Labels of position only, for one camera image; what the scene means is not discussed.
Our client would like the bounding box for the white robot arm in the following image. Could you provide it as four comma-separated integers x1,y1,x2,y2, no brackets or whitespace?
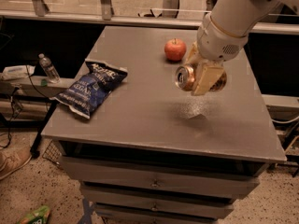
176,0,299,96

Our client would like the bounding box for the tan shoe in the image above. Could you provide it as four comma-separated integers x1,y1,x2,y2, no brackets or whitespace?
0,147,32,180

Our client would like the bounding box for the green snack package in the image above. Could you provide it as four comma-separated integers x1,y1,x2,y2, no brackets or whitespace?
16,205,50,224

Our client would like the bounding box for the grey side shelf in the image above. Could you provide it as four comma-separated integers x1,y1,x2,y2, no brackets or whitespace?
0,76,75,97

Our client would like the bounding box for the orange soda can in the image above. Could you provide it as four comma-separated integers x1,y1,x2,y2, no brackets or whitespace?
174,63,228,92

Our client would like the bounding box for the white tissue pack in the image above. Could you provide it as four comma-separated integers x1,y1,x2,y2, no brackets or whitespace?
1,65,35,80

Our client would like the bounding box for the black cable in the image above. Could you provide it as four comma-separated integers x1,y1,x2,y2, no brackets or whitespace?
0,64,50,149

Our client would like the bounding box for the grey drawer cabinet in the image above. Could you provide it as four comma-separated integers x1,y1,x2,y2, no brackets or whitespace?
43,26,285,224

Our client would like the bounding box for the clear plastic water bottle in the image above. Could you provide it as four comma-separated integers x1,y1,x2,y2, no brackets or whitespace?
38,53,60,83

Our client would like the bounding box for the red apple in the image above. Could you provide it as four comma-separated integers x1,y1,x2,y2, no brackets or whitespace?
164,38,187,62

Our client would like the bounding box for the blue chip bag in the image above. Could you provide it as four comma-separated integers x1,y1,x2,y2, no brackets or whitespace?
53,60,128,119

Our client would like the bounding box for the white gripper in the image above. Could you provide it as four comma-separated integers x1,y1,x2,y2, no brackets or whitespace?
184,14,248,96

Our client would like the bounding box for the metal railing frame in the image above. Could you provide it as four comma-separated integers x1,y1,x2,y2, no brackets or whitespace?
0,0,299,35

